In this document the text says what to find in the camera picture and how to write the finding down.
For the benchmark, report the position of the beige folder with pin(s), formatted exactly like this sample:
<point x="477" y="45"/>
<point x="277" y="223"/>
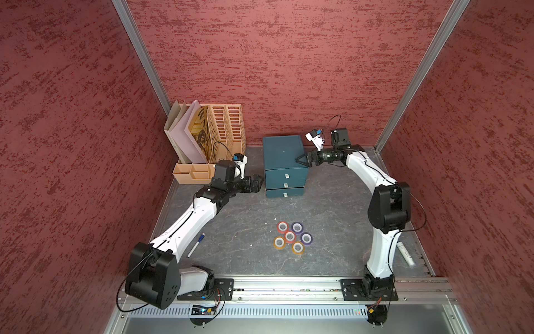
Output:
<point x="176" y="112"/>

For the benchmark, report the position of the pink folder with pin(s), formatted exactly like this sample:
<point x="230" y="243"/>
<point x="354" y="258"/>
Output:
<point x="184" y="138"/>

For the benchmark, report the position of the yellow patterned book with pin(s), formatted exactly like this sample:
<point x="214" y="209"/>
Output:
<point x="199" y="129"/>

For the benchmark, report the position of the aluminium front rail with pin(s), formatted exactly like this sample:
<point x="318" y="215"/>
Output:
<point x="324" y="290"/>

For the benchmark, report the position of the blue white marker pen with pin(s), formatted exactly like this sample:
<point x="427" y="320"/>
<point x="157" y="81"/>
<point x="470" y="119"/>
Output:
<point x="200" y="239"/>

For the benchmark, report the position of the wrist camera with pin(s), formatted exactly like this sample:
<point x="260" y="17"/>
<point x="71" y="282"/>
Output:
<point x="240" y="161"/>
<point x="316" y="137"/>

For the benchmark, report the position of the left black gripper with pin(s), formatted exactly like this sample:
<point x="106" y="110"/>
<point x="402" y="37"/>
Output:
<point x="256" y="185"/>

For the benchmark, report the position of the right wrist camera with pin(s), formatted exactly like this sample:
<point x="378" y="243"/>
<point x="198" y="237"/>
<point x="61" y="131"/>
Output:
<point x="316" y="137"/>

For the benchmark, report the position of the teal drawer cabinet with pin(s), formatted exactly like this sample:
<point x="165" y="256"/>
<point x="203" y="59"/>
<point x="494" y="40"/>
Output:
<point x="284" y="176"/>

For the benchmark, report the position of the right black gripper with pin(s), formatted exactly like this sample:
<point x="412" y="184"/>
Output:
<point x="304" y="155"/>

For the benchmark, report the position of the purple tape roll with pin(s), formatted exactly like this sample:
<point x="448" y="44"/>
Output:
<point x="297" y="228"/>
<point x="306" y="239"/>

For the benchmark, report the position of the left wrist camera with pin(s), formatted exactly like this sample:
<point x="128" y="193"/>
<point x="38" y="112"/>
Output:
<point x="240" y="161"/>

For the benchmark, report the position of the orange tape roll lower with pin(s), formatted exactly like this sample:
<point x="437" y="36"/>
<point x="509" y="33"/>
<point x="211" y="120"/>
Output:
<point x="298" y="248"/>

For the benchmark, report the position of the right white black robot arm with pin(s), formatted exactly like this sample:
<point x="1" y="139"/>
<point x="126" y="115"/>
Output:
<point x="389" y="209"/>

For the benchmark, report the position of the beige plastic file organizer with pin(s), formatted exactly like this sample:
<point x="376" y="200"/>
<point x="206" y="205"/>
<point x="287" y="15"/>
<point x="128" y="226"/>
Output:
<point x="228" y="137"/>

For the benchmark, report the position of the white marker right side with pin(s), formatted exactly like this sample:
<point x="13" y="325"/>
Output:
<point x="406" y="255"/>

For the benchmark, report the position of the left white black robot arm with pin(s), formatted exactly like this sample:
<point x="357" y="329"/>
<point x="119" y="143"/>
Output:
<point x="154" y="274"/>

